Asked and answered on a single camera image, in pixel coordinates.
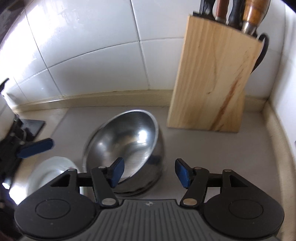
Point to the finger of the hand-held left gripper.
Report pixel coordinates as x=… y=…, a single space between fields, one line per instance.
x=34 y=148

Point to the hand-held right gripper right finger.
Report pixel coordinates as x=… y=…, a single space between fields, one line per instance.
x=182 y=172

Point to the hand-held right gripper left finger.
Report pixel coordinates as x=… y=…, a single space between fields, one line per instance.
x=116 y=172

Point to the plain white plate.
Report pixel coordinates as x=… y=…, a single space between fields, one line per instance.
x=53 y=171

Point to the grey counter mat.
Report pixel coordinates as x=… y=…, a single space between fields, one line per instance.
x=208 y=148

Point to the large stainless steel pot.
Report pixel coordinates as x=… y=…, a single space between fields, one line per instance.
x=4 y=115

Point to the wooden knife block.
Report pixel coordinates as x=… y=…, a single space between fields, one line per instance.
x=212 y=76

